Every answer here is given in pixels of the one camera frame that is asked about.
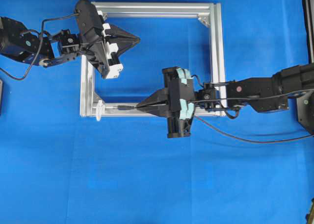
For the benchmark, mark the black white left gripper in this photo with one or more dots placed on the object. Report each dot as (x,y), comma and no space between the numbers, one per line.
(104,54)

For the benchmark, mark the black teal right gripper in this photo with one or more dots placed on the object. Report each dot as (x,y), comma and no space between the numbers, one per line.
(179,96)

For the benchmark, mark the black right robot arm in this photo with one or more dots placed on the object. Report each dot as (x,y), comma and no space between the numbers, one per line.
(263,94)

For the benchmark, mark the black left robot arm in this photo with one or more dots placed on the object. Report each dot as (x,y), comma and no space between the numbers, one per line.
(40,48)

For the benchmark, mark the black box at left edge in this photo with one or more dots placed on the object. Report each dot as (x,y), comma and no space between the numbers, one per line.
(1,92)

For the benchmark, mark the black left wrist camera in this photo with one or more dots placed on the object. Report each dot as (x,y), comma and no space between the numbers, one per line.
(89,22)

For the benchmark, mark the aluminium extrusion frame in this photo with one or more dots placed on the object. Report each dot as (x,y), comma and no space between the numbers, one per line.
(209,14)

